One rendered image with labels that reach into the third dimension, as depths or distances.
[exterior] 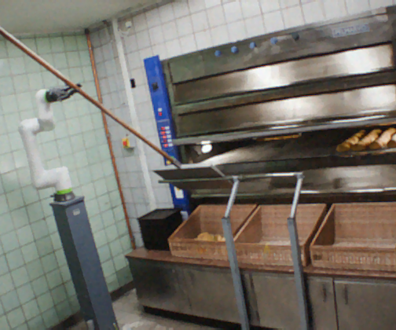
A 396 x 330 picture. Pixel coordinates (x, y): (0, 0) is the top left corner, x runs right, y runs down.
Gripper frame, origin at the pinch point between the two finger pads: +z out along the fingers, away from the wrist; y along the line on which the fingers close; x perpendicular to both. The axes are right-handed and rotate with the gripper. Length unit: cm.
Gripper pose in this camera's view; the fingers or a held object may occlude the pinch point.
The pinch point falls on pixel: (75, 88)
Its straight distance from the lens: 266.5
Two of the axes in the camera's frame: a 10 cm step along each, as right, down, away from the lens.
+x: -5.7, -4.5, -6.9
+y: -2.4, 8.9, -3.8
